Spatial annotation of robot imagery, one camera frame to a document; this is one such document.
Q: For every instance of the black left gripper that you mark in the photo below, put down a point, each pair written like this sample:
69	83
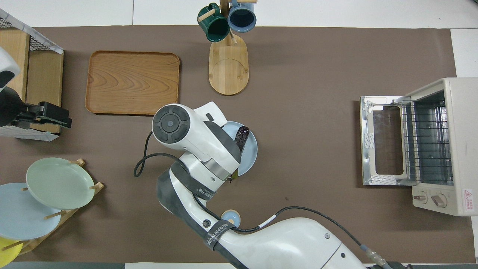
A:
54	114

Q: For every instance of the dark purple eggplant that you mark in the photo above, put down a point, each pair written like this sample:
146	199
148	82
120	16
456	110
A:
242	136

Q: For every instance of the light blue plate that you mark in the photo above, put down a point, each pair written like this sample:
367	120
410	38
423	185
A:
22	216
250	157

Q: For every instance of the glass oven door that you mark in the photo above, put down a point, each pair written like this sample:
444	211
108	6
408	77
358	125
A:
368	149

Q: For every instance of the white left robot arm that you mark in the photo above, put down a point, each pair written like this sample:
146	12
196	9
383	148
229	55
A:
7	106

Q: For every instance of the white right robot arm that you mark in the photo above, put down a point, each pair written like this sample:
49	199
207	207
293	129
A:
209	149

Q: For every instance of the silver oven knob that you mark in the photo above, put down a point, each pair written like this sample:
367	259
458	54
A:
420	198
439	200

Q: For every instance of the cream toaster oven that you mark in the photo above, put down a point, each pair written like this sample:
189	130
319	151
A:
463	149

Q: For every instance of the wooden two-tier shelf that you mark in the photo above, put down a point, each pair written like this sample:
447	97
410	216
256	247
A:
44	74

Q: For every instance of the pale green plate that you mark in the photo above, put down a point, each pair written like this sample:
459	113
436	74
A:
59	183

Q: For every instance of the wooden serving tray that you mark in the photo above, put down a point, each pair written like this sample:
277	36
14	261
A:
132	83

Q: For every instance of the wooden plate rack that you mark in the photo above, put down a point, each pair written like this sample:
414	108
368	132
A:
99	185

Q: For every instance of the yellow plate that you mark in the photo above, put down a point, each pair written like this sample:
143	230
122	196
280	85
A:
7	254

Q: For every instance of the wooden mug tree stand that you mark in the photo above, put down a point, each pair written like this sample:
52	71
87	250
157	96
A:
227	73

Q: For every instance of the dark green mug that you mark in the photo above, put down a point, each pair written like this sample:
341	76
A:
217	30

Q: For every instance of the blue mug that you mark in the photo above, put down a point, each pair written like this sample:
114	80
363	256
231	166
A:
242	19

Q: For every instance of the brown table mat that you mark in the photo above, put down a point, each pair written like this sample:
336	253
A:
317	56

